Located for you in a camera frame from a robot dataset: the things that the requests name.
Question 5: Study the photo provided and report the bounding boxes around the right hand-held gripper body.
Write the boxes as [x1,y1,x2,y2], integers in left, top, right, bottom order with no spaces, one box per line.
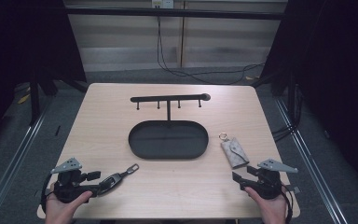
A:
[241,158,299,201]

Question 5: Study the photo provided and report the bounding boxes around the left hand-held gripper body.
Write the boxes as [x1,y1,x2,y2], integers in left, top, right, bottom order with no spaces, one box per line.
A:
[49,157,101,204]

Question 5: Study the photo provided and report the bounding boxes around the black car key with clip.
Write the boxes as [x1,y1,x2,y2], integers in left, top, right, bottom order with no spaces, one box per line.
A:
[98,163,140,197]

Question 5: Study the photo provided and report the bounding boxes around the grey key pouch with ring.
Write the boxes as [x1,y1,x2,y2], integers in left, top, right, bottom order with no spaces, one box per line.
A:
[218,133,250,170]

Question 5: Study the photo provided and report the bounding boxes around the black key rack with tray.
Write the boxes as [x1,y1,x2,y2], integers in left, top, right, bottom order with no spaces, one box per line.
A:
[128,92,212,161]

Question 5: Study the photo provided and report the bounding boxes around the person's right hand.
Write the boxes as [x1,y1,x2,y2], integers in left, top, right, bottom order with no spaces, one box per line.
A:
[244,186,289,224]

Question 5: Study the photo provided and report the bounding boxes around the person's left hand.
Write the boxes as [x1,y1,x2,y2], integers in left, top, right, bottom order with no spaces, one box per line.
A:
[45,184,93,224]

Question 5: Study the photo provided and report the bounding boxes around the black metal stand leg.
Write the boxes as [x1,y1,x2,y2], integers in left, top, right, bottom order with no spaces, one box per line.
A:
[29,81,42,126]

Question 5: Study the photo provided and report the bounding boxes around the yellow floor tape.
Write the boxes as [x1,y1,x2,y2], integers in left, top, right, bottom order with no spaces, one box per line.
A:
[16,92,32,105]

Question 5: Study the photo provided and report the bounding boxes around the black curtain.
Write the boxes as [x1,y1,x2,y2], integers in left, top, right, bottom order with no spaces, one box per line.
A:
[0,0,88,153]
[260,0,358,195]

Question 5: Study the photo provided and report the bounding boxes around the black horizontal beam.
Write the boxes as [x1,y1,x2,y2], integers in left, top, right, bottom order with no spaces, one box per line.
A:
[64,7,285,21]

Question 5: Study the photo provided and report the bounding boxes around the right hand-held gripper cable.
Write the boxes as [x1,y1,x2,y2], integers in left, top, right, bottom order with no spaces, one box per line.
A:
[281,184,295,224]

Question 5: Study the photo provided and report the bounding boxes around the hand-held gripper cable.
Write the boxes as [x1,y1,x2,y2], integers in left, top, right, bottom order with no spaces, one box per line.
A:
[40,173,56,215]
[281,184,295,224]

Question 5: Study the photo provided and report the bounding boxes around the left hand-held gripper cable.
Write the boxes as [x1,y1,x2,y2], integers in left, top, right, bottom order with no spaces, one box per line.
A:
[40,173,56,215]

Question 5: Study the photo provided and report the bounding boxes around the metal floor rail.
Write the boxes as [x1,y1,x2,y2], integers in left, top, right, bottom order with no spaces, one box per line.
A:
[0,99,54,224]
[274,97,350,224]

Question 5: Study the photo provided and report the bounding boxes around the bundle of black floor cables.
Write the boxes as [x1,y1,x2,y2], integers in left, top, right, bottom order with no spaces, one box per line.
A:
[271,83,303,143]

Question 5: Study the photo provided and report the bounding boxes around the black hanging cable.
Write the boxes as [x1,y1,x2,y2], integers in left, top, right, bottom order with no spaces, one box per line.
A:
[156,16,266,86]

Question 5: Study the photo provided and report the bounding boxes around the white wall socket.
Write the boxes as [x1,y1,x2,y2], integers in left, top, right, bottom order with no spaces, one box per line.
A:
[151,0,175,9]

